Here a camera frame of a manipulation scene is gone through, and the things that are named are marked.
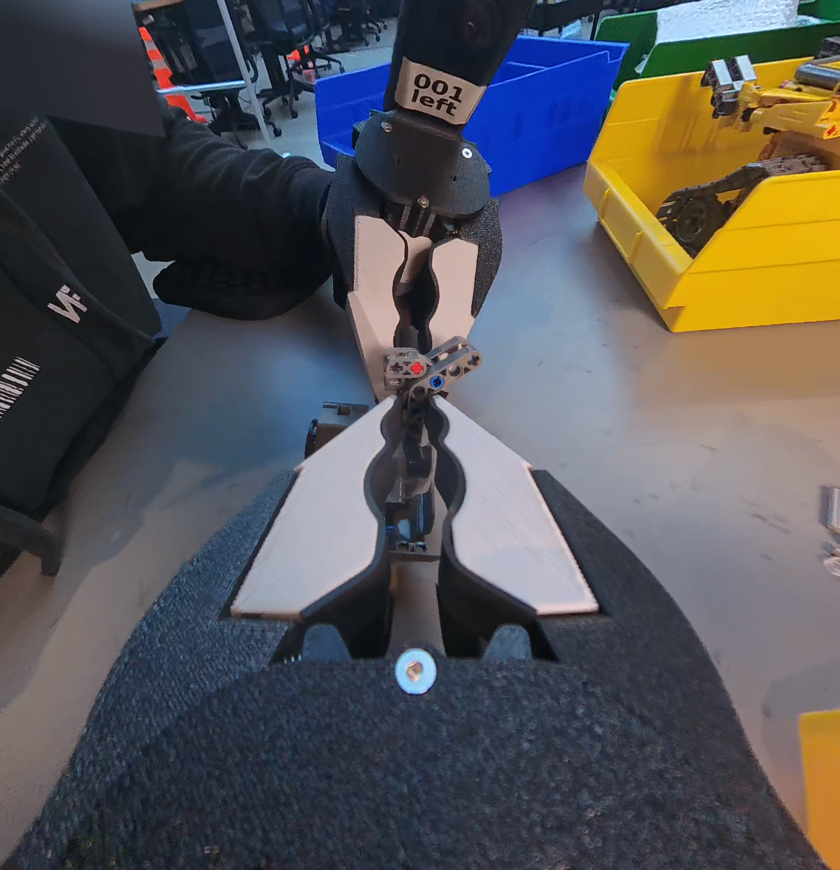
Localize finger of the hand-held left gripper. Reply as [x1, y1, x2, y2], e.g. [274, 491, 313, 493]
[415, 238, 481, 356]
[344, 214, 409, 403]

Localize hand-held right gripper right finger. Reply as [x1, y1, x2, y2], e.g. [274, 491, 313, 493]
[428, 396, 600, 619]

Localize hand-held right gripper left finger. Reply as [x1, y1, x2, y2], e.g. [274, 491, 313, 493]
[230, 396, 401, 621]

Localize dark grey brick beam assembly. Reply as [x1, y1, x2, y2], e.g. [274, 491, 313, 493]
[396, 338, 483, 477]

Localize grey motor block assembly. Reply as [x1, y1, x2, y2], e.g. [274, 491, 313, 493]
[304, 401, 440, 557]

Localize person's left forearm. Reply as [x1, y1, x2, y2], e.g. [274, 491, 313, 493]
[53, 102, 336, 322]

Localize grey desk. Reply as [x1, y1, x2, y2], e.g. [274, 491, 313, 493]
[0, 159, 840, 870]

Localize blue plastic bin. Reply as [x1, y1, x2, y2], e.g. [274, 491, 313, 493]
[314, 35, 630, 198]

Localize black office chair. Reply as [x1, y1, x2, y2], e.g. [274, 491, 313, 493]
[246, 0, 346, 120]

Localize orange traffic cone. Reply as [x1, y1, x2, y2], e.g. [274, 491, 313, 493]
[138, 27, 208, 125]

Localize yellow plastic parts bin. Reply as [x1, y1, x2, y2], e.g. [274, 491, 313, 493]
[798, 707, 840, 870]
[583, 58, 840, 334]

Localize small grey connector pieces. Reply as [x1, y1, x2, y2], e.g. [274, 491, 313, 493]
[817, 486, 840, 579]

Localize person's black hoodie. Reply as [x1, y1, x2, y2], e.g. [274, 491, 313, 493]
[0, 116, 164, 579]

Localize white bubble wrap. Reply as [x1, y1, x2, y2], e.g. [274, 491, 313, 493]
[654, 0, 801, 43]

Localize green plastic bin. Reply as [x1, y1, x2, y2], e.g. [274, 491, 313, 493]
[594, 0, 840, 89]

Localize yellow tracked toy robot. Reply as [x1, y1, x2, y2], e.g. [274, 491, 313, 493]
[657, 37, 840, 258]

